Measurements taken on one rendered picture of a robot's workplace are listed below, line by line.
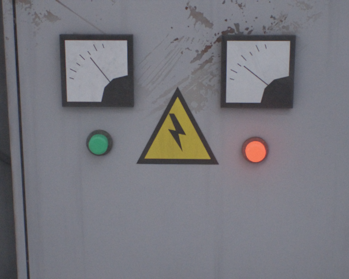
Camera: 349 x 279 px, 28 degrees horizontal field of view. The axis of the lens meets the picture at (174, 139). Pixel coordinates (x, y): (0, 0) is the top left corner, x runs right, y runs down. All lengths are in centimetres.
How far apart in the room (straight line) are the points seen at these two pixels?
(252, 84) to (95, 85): 17
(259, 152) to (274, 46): 12
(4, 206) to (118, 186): 30
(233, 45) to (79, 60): 17
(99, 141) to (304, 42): 25
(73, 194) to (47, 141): 7
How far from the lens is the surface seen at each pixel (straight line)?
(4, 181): 108
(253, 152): 80
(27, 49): 81
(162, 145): 81
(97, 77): 79
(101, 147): 80
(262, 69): 79
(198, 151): 81
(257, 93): 79
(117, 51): 79
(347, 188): 84
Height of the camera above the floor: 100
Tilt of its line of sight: 14 degrees down
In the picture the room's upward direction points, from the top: straight up
